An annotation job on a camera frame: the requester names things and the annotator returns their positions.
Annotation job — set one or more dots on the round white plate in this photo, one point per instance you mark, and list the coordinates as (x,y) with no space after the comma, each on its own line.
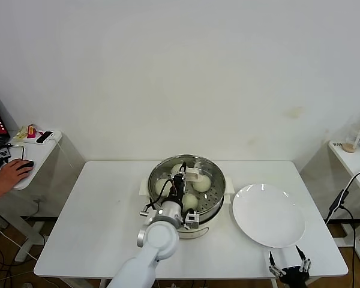
(264,216)

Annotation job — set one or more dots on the black white usb adapter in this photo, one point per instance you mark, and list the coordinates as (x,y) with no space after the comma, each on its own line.
(4,153)

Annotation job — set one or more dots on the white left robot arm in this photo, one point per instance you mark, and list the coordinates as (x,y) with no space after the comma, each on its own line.
(159,240)

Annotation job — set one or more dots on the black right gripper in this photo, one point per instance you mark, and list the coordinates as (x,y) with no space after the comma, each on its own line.
(292,277)

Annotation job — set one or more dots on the stainless steel steamer basket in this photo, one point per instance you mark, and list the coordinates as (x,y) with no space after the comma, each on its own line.
(214,198)

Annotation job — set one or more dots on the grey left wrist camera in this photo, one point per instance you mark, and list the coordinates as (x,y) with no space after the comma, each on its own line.
(192,220)

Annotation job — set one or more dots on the white steamed baozi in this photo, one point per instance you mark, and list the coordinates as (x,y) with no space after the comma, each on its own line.
(202,186)
(161,187)
(190,201)
(176,169)

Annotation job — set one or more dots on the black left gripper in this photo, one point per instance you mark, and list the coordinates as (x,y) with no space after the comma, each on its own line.
(177,187)

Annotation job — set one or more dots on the white phone black screen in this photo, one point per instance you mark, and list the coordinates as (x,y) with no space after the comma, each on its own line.
(43,138)

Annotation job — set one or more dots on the white laptop side table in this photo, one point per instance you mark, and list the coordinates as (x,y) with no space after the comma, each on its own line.
(45,153)

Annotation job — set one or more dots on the clear plastic drink cup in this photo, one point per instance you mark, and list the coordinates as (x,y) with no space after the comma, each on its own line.
(352,142)

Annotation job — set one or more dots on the yellowish snack packet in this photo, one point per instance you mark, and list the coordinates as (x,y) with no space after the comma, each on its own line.
(20,135)

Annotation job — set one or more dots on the black computer mouse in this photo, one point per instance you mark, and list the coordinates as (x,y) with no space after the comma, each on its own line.
(29,163)

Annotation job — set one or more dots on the person's bare hand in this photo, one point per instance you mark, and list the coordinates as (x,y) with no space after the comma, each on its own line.
(10,175)

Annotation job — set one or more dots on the red snack packet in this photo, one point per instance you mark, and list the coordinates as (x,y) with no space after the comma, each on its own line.
(31,132)

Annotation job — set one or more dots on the white electric cooking pot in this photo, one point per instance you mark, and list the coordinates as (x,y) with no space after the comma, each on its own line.
(211,228)

